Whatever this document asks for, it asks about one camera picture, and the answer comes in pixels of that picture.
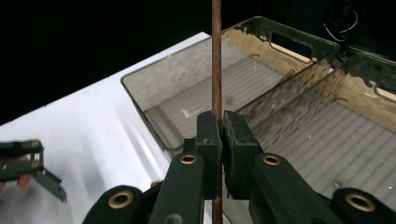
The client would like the dark brown wooden chopstick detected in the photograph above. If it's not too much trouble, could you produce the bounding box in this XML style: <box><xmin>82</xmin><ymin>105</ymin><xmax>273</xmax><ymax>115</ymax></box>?
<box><xmin>211</xmin><ymin>0</ymin><xmax>223</xmax><ymax>224</ymax></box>

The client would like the smoky transparent plastic bin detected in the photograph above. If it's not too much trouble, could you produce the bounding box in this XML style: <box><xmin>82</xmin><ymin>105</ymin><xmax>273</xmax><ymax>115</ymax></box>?
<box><xmin>230</xmin><ymin>50</ymin><xmax>396</xmax><ymax>224</ymax></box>
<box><xmin>120</xmin><ymin>16</ymin><xmax>341</xmax><ymax>153</ymax></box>

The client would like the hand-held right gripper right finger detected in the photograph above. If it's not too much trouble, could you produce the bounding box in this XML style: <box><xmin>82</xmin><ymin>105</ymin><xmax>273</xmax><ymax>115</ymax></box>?
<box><xmin>221</xmin><ymin>110</ymin><xmax>344</xmax><ymax>224</ymax></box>

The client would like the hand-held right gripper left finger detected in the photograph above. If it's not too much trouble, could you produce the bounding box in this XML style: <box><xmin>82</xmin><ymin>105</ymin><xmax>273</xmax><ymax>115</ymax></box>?
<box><xmin>148</xmin><ymin>110</ymin><xmax>224</xmax><ymax>224</ymax></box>

